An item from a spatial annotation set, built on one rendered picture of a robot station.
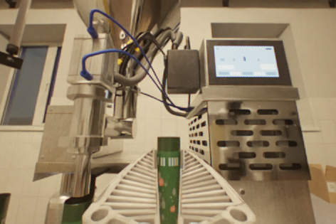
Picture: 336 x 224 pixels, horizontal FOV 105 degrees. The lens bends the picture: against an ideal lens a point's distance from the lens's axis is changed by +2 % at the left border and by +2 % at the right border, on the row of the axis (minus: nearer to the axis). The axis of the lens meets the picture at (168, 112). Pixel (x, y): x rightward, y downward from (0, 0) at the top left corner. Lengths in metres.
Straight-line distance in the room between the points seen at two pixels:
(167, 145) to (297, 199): 0.24
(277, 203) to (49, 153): 0.42
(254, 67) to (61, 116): 0.40
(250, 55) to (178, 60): 0.14
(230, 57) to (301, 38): 2.69
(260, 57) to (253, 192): 0.24
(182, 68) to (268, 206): 0.28
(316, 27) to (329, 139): 1.68
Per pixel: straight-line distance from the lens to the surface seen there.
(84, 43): 0.23
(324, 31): 3.29
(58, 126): 0.35
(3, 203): 0.28
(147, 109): 1.72
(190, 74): 0.29
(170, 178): 0.17
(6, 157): 2.61
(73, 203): 0.24
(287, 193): 0.32
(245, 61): 0.31
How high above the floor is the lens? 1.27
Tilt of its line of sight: 12 degrees up
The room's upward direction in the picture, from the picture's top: straight up
